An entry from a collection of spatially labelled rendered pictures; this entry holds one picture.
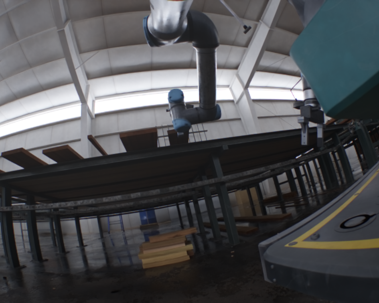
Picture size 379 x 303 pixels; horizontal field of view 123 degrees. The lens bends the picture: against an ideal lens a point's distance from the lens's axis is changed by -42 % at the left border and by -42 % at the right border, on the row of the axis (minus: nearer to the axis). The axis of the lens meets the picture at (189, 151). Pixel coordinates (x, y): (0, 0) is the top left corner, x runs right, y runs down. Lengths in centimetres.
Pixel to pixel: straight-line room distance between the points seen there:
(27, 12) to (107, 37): 348
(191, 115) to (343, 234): 70
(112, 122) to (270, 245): 859
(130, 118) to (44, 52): 510
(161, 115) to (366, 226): 854
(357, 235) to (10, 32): 851
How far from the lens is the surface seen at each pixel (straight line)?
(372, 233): 15
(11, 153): 138
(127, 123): 844
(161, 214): 728
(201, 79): 68
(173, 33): 53
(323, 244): 16
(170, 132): 112
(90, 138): 106
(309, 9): 16
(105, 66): 821
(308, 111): 71
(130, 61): 805
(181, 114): 76
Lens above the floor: 38
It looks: 18 degrees up
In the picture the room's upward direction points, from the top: 13 degrees counter-clockwise
